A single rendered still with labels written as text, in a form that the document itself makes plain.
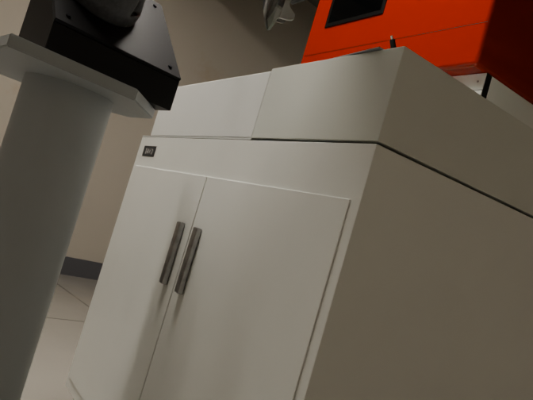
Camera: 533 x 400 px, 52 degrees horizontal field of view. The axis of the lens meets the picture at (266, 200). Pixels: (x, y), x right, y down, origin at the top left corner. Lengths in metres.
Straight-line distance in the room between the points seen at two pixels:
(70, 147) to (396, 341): 0.63
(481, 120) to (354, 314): 0.39
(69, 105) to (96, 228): 2.99
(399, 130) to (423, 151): 0.06
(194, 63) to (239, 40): 0.48
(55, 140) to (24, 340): 0.35
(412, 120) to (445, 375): 0.44
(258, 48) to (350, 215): 3.91
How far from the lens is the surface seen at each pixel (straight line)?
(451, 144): 0.91
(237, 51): 4.50
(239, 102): 1.16
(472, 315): 1.02
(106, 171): 3.93
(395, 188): 0.83
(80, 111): 1.00
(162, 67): 1.05
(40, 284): 1.03
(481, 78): 1.58
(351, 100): 0.87
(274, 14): 1.28
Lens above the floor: 0.65
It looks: 3 degrees up
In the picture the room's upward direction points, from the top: 16 degrees clockwise
